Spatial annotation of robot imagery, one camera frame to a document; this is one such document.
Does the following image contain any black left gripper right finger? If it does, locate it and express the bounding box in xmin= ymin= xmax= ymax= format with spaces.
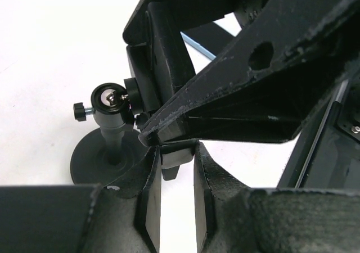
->
xmin=193 ymin=142 xmax=359 ymax=252

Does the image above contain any black cased smartphone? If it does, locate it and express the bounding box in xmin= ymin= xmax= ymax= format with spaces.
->
xmin=122 ymin=0 xmax=271 ymax=99

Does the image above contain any light blue smartphone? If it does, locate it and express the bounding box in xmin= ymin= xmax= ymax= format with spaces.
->
xmin=181 ymin=32 xmax=216 ymax=61

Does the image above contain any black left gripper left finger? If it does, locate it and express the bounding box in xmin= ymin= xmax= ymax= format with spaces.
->
xmin=1 ymin=148 xmax=161 ymax=252

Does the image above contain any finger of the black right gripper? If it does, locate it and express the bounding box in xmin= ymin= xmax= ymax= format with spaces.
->
xmin=139 ymin=0 xmax=359 ymax=146

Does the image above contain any black clamp phone stand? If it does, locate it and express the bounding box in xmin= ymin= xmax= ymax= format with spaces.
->
xmin=69 ymin=0 xmax=203 ymax=185

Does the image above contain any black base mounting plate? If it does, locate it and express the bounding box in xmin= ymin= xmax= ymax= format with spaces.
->
xmin=277 ymin=77 xmax=359 ymax=189

